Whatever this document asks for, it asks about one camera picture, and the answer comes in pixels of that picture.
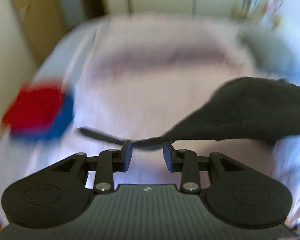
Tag pink bed quilt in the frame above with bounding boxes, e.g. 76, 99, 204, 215
0, 15, 300, 226

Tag blue folded garment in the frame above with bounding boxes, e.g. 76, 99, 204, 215
10, 91, 74, 141

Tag black garment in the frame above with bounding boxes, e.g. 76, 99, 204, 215
79, 76, 300, 151

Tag lavender blanket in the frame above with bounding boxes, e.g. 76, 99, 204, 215
92, 40, 240, 73

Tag red folded garment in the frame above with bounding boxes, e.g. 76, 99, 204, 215
1, 79, 65, 133

